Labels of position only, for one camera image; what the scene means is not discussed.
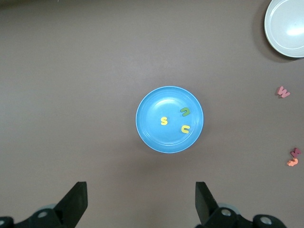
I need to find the pink foam letter w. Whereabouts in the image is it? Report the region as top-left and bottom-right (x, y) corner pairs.
(275, 85), (291, 99)

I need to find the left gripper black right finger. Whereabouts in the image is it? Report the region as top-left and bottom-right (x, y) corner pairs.
(195, 181), (256, 228)

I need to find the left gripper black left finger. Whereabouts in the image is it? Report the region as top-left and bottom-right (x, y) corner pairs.
(14, 181), (88, 228)

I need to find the beige plate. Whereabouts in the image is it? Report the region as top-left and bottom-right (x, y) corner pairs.
(264, 0), (304, 58)

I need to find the blue plate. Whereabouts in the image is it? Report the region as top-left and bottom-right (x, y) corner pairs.
(135, 85), (204, 154)

